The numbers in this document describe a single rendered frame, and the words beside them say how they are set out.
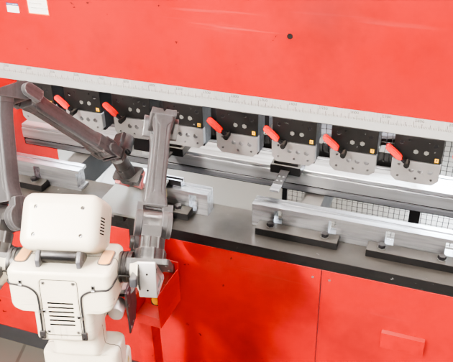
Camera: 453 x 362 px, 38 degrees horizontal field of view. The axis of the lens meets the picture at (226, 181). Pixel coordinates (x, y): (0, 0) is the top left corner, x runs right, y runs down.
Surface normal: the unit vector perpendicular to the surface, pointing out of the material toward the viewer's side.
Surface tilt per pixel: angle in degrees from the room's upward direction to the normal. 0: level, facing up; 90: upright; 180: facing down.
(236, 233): 0
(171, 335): 90
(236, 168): 90
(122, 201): 0
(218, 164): 90
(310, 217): 90
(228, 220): 0
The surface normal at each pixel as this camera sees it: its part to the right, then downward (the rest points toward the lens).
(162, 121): 0.22, -0.44
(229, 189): -0.02, -0.85
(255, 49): -0.34, 0.50
